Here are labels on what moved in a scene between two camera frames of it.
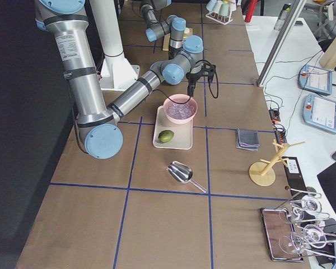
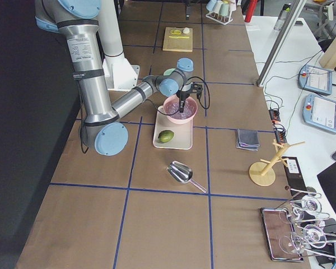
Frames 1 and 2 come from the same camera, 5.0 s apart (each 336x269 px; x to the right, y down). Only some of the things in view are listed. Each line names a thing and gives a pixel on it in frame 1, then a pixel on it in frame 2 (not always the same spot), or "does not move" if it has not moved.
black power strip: [280, 133] does not move
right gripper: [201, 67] → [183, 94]
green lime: [165, 136] does not move
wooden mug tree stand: [263, 173] does not move
